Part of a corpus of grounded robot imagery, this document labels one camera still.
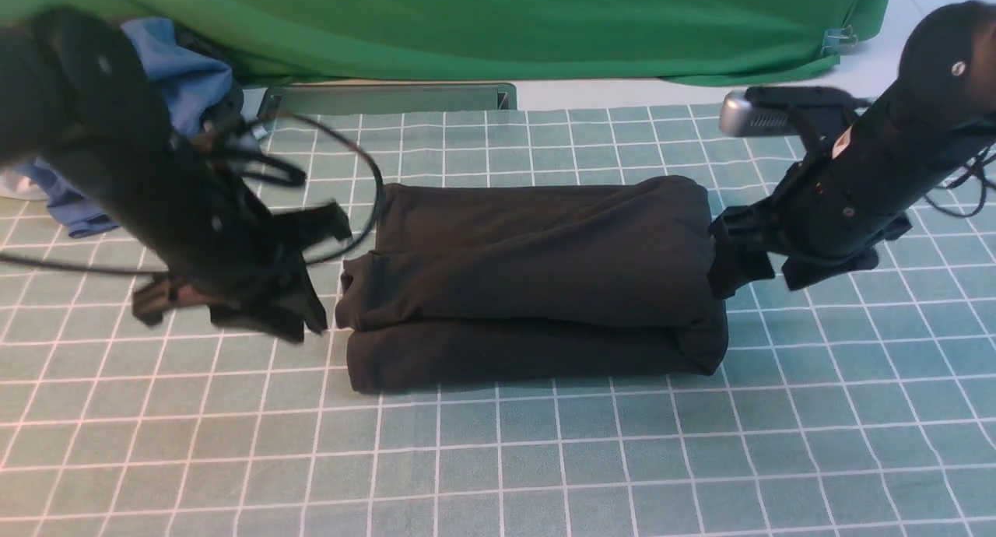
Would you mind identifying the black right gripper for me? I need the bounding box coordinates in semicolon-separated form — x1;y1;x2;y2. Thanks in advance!
708;159;912;300

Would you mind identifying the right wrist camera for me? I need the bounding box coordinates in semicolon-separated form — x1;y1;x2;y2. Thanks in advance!
718;86;872;139

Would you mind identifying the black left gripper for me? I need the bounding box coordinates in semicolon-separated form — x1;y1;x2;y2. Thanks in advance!
132;202;352;343

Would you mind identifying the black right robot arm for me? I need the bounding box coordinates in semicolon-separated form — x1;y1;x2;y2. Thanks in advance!
709;1;995;299

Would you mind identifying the green grid cutting mat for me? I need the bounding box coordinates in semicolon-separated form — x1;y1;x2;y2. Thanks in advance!
0;93;996;537

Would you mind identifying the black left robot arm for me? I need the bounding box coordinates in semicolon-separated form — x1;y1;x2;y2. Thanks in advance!
1;8;351;343

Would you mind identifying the dark gray long-sleeve top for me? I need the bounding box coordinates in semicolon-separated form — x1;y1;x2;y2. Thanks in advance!
335;176;729;394

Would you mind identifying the green backdrop cloth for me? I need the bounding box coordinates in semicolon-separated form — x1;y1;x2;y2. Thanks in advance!
1;0;889;86

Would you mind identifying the blue crumpled shirt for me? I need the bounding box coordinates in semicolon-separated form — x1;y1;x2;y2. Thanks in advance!
1;18;244;238

